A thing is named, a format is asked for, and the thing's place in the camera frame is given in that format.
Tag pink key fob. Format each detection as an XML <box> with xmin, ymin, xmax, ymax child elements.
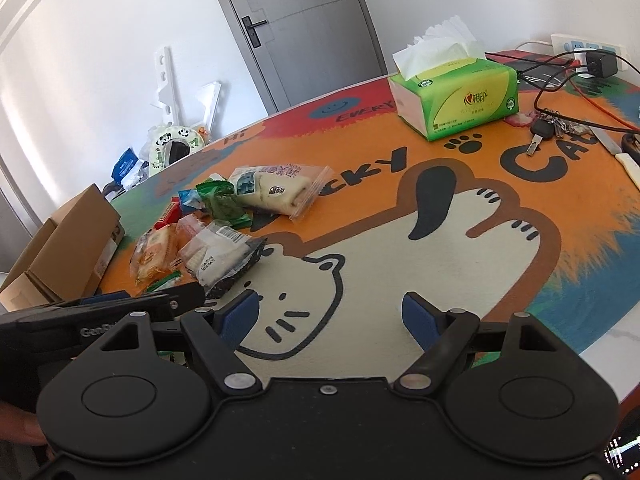
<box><xmin>503</xmin><ymin>112</ymin><xmax>534</xmax><ymax>132</ymax></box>

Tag black cable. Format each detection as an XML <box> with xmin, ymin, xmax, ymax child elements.
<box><xmin>515</xmin><ymin>50</ymin><xmax>640</xmax><ymax>133</ymax></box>

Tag white power strip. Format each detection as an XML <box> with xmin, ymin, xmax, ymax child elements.
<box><xmin>550</xmin><ymin>33</ymin><xmax>632</xmax><ymax>63</ymax></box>

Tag small pink snack packet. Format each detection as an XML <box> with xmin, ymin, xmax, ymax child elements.
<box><xmin>175</xmin><ymin>214</ymin><xmax>207</xmax><ymax>242</ymax></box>

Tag blue plastic bag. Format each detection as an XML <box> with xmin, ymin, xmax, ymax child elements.
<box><xmin>110</xmin><ymin>147</ymin><xmax>142</xmax><ymax>184</ymax></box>

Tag orange cable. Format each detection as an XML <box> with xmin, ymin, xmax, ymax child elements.
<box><xmin>565</xmin><ymin>60</ymin><xmax>640</xmax><ymax>131</ymax></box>

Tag white-handled knife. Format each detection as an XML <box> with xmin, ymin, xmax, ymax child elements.
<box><xmin>590</xmin><ymin>126</ymin><xmax>640</xmax><ymax>183</ymax></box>

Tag panda print toilet seat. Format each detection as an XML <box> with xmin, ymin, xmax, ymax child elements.
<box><xmin>148</xmin><ymin>123</ymin><xmax>209</xmax><ymax>177</ymax></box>

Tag black door handle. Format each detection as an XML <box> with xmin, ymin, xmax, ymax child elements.
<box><xmin>241</xmin><ymin>15</ymin><xmax>276</xmax><ymax>49</ymax></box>

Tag green snack packet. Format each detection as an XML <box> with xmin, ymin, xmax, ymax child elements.
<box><xmin>195</xmin><ymin>179</ymin><xmax>252</xmax><ymax>229</ymax></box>

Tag green-edged snack packet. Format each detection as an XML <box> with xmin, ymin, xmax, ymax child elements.
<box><xmin>140</xmin><ymin>270</ymin><xmax>184</xmax><ymax>295</ymax></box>

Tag brown cardboard box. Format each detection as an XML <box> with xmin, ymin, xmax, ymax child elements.
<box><xmin>0</xmin><ymin>184</ymin><xmax>122</xmax><ymax>313</ymax></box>

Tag bunch of keys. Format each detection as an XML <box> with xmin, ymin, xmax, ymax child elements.
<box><xmin>524</xmin><ymin>109</ymin><xmax>598</xmax><ymax>157</ymax></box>

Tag short white foam piece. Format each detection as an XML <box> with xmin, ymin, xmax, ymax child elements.
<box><xmin>191</xmin><ymin>81</ymin><xmax>224</xmax><ymax>142</ymax></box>

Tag red snack packet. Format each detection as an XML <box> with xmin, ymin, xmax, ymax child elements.
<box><xmin>155</xmin><ymin>198</ymin><xmax>184</xmax><ymax>232</ymax></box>

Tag black charger plug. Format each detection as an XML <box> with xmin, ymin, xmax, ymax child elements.
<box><xmin>584</xmin><ymin>51</ymin><xmax>619</xmax><ymax>80</ymax></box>

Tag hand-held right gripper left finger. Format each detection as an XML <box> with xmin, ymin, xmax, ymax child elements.
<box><xmin>92</xmin><ymin>290</ymin><xmax>263</xmax><ymax>397</ymax></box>

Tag orange bread packet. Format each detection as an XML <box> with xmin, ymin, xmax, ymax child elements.
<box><xmin>129</xmin><ymin>224</ymin><xmax>184</xmax><ymax>284</ymax></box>

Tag clear bag of white rolls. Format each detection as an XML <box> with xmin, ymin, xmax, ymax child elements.
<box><xmin>229</xmin><ymin>164</ymin><xmax>334</xmax><ymax>221</ymax></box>

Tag green tissue box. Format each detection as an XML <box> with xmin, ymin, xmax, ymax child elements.
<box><xmin>388</xmin><ymin>15</ymin><xmax>519</xmax><ymax>141</ymax></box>

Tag clear packet of white cakes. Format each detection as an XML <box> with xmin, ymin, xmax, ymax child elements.
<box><xmin>180</xmin><ymin>220</ymin><xmax>267</xmax><ymax>302</ymax></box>

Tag grey side door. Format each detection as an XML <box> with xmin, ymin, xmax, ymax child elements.
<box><xmin>0</xmin><ymin>152</ymin><xmax>45</xmax><ymax>273</ymax></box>

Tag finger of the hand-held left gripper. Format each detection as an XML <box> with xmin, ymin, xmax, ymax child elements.
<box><xmin>134</xmin><ymin>282</ymin><xmax>206</xmax><ymax>321</ymax></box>
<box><xmin>77</xmin><ymin>291</ymin><xmax>133</xmax><ymax>307</ymax></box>

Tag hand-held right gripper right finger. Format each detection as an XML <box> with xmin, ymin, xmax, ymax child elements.
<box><xmin>395</xmin><ymin>291</ymin><xmax>563</xmax><ymax>397</ymax></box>

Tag person's left hand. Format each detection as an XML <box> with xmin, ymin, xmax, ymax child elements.
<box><xmin>0</xmin><ymin>402</ymin><xmax>48</xmax><ymax>447</ymax></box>

